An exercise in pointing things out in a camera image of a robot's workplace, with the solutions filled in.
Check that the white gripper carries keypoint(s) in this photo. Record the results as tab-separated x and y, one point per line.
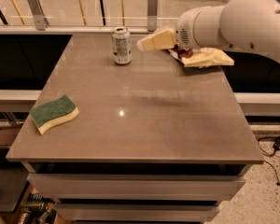
186	34

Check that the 7up soda can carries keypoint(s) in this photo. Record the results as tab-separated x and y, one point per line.
121	44

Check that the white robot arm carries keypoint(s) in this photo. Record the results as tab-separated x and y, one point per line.
251	26

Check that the green and yellow sponge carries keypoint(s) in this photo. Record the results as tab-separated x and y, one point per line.
53	113

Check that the brown chip bag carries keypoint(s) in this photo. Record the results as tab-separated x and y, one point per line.
201	58

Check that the upper grey drawer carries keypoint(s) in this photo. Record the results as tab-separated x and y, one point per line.
137	187

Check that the grey drawer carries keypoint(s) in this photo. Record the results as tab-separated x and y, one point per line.
136	213
137	187

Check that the lower grey drawer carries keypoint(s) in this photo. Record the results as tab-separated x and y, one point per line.
136	213

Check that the cans in box below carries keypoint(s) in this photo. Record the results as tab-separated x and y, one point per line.
37	210

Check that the middle metal railing bracket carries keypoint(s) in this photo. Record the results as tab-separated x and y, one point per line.
152	9

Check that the left metal railing bracket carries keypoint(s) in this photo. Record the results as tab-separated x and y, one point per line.
40	20

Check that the black power adapter with cable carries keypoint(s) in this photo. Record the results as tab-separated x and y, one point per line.
271	154

